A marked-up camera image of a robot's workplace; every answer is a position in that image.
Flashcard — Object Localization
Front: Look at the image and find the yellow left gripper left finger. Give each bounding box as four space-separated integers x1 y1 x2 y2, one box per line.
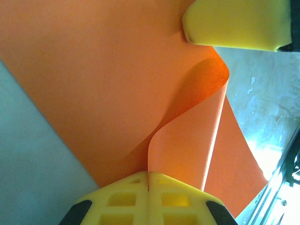
58 172 149 225

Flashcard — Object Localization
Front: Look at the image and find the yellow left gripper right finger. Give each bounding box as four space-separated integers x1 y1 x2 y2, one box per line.
148 172 239 225

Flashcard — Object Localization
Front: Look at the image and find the orange cloth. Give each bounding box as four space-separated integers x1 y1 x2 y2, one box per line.
0 0 270 218

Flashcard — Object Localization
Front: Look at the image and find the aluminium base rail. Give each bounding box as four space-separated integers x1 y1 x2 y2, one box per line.
235 126 300 225

